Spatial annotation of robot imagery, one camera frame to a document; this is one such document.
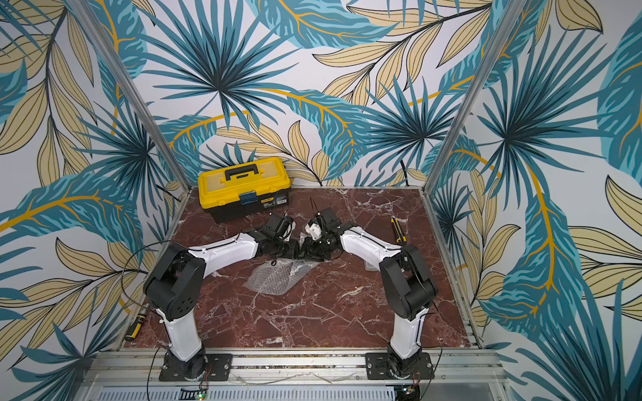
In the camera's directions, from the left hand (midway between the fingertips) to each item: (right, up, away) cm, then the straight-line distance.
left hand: (295, 253), depth 93 cm
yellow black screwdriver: (-49, -20, -13) cm, 55 cm away
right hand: (+2, 0, -5) cm, 6 cm away
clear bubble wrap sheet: (-6, -8, -1) cm, 11 cm away
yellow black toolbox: (-21, +24, +4) cm, 32 cm away
